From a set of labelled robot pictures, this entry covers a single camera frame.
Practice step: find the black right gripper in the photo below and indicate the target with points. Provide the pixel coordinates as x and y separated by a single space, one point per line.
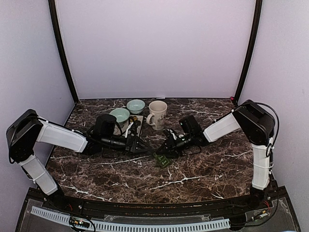
171 147

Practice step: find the black frame post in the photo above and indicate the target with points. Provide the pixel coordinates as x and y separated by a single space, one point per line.
61 50
249 52

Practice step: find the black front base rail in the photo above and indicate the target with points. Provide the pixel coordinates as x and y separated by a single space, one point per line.
99 209

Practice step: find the celadon ceramic bowl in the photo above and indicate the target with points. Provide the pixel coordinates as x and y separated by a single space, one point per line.
122 117
135 106

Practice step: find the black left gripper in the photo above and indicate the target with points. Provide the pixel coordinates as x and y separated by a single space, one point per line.
134 145

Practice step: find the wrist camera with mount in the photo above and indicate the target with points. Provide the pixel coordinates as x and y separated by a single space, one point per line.
170 134
133 129

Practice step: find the black left frame post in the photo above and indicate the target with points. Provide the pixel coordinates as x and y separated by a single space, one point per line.
61 50

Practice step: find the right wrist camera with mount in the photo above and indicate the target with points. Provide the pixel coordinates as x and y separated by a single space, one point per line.
170 134

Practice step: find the beige printed ceramic mug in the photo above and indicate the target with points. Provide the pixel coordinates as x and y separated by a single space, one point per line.
157 115

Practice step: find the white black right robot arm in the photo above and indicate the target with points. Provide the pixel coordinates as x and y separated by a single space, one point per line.
259 126

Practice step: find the white slotted cable duct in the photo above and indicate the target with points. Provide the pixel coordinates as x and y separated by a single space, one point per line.
134 224

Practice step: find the floral square ceramic plate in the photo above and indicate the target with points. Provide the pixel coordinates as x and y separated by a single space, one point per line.
131 118

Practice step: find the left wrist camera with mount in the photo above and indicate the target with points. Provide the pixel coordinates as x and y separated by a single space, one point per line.
133 129

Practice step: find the black right frame post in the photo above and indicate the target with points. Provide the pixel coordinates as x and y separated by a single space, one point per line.
249 52

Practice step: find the green weekly pill organizer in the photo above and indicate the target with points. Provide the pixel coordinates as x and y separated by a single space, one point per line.
162 160

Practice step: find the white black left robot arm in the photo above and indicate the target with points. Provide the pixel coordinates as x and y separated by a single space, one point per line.
30 129

